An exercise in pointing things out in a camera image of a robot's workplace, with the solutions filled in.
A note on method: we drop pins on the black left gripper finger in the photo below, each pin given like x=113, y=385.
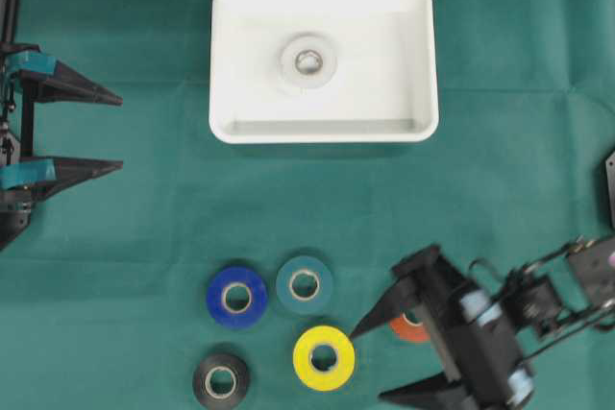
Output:
x=43, y=78
x=36, y=179

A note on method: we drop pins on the blue tape roll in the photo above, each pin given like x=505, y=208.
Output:
x=218, y=289

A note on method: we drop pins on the white tape roll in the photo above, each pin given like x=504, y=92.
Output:
x=308, y=61

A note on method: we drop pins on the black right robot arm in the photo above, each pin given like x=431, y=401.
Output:
x=555, y=296

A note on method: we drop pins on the green table cloth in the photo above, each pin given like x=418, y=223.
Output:
x=103, y=296

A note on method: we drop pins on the black tape roll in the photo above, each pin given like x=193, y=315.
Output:
x=202, y=378

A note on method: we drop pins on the yellow tape roll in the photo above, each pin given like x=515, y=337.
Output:
x=345, y=355

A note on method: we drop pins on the green tape roll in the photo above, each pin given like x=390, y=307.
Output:
x=290, y=270

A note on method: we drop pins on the red tape roll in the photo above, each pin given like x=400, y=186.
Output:
x=409, y=330

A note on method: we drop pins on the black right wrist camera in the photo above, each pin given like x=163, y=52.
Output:
x=487, y=354

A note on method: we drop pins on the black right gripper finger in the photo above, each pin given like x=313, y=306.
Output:
x=434, y=392
x=396, y=300

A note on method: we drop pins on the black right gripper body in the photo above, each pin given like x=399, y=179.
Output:
x=439, y=285

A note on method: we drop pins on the white rectangular plastic case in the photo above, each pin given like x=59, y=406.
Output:
x=384, y=88

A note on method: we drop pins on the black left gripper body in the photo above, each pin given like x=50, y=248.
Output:
x=17, y=202

